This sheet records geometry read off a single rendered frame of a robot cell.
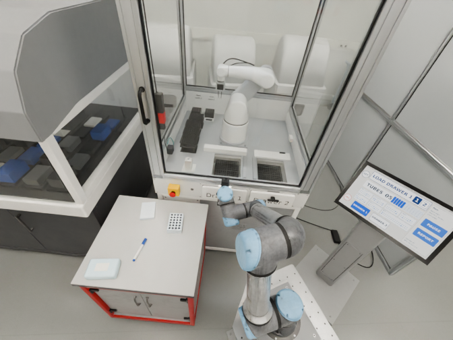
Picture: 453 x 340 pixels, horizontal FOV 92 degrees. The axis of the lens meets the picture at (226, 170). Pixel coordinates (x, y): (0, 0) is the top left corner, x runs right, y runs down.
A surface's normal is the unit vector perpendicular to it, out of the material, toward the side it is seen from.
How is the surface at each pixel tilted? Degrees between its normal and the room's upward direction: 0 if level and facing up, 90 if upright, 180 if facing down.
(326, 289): 3
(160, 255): 0
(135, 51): 90
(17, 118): 90
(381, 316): 0
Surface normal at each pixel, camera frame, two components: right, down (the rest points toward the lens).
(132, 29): -0.07, 0.68
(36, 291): 0.08, -0.72
